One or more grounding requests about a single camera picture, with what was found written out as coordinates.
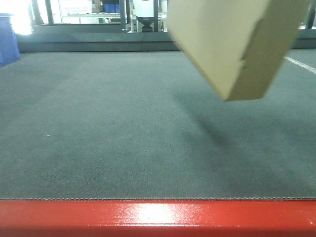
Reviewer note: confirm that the tan cardboard box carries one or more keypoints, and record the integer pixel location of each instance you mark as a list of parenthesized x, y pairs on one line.
[(237, 45)]

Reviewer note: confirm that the dark metal frame structure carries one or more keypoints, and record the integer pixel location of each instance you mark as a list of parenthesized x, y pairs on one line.
[(93, 16)]

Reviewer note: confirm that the red conveyor frame edge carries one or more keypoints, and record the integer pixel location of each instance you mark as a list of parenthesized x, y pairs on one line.
[(163, 218)]

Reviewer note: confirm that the white cylindrical machine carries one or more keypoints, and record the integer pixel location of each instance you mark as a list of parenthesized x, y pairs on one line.
[(144, 11)]

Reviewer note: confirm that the blue plastic bin at left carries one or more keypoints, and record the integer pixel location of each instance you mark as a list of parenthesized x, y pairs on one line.
[(9, 50)]

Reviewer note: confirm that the dark grey conveyor belt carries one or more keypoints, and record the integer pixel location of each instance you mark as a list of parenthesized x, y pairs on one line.
[(146, 125)]

